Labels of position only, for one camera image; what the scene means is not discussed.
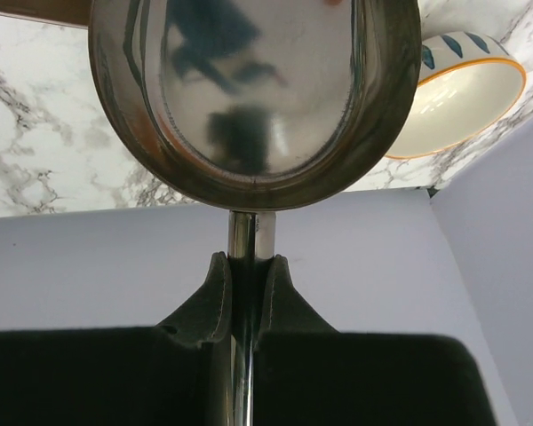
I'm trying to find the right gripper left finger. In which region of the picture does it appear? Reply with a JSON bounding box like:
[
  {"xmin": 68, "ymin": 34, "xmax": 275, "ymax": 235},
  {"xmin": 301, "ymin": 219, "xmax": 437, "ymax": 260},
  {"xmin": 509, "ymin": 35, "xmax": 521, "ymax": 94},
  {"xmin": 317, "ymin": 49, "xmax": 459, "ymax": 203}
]
[{"xmin": 0, "ymin": 252, "xmax": 232, "ymax": 425}]

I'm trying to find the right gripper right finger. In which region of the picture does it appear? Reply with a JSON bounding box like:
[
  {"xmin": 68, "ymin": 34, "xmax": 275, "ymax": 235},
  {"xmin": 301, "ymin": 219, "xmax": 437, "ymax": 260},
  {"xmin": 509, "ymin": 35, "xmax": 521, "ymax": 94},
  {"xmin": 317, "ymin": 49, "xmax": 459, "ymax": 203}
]
[{"xmin": 253, "ymin": 256, "xmax": 497, "ymax": 425}]

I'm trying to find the metal scoop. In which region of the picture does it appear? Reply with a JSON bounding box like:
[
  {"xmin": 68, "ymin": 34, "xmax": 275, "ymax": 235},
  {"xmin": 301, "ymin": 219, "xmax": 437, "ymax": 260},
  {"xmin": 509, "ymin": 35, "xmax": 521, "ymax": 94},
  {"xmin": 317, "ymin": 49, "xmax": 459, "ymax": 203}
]
[{"xmin": 88, "ymin": 1, "xmax": 421, "ymax": 425}]

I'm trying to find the white ceramic bowl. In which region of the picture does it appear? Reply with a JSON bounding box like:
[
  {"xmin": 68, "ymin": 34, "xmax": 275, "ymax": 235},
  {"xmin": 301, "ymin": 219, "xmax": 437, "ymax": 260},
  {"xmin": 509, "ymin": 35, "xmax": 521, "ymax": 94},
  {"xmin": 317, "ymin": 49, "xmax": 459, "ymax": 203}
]
[{"xmin": 386, "ymin": 31, "xmax": 527, "ymax": 160}]

